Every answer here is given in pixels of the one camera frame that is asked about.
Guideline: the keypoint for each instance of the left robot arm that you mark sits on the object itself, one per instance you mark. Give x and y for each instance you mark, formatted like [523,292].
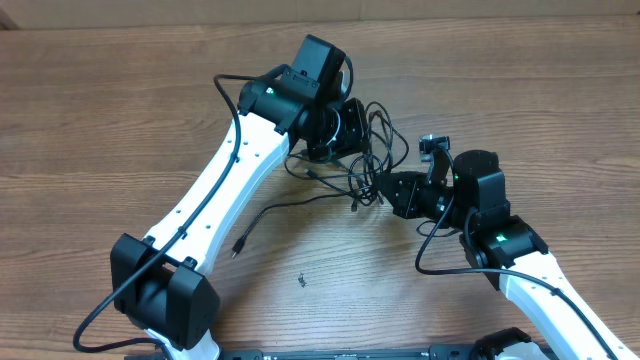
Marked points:
[161,280]

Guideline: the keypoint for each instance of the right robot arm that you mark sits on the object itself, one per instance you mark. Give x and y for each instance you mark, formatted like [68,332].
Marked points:
[468,193]

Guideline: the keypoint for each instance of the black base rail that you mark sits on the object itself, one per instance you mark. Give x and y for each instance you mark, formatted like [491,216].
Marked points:
[511,343]

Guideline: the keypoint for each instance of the small black debris piece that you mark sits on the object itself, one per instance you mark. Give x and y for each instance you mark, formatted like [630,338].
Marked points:
[301,280]

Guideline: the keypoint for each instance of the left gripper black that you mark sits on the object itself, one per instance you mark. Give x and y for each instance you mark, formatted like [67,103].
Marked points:
[356,139]

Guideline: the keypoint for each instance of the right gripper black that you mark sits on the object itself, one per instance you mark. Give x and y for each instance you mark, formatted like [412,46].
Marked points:
[403,193]

